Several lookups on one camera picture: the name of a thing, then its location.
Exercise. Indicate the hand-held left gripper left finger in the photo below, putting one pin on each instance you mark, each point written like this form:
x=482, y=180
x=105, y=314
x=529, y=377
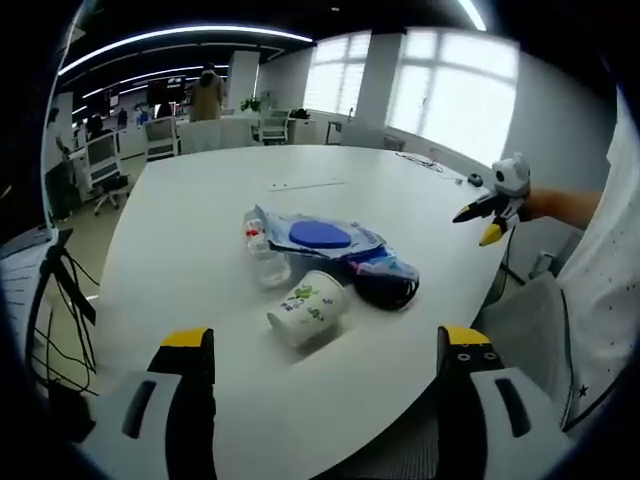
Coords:
x=165, y=395

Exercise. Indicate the white mesh office chair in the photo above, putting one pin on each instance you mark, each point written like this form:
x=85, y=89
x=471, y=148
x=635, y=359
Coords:
x=162, y=136
x=274, y=126
x=102, y=170

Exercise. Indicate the white table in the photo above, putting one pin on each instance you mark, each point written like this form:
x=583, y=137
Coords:
x=310, y=250

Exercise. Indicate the grey cloth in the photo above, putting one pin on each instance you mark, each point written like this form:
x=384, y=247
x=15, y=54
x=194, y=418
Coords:
x=525, y=330

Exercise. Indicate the clear plastic water bottle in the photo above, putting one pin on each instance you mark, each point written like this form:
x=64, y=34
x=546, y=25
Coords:
x=262, y=255

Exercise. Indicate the green potted plant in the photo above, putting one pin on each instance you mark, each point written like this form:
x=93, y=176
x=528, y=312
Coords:
x=251, y=105

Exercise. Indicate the white paper cup green print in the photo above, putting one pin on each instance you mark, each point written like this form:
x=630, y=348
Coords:
x=311, y=308

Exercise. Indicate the blue wet wipes pack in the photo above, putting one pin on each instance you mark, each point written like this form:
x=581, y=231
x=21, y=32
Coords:
x=332, y=242

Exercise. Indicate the person in white shirt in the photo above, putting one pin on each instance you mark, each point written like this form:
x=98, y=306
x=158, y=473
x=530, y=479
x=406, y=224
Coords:
x=600, y=300

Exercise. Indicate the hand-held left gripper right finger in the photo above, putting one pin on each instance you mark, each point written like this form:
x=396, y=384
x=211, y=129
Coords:
x=480, y=400

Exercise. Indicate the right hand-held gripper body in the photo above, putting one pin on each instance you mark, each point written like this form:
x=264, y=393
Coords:
x=511, y=179

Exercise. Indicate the black computer mouse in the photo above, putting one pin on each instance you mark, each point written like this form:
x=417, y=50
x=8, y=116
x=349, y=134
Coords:
x=475, y=178

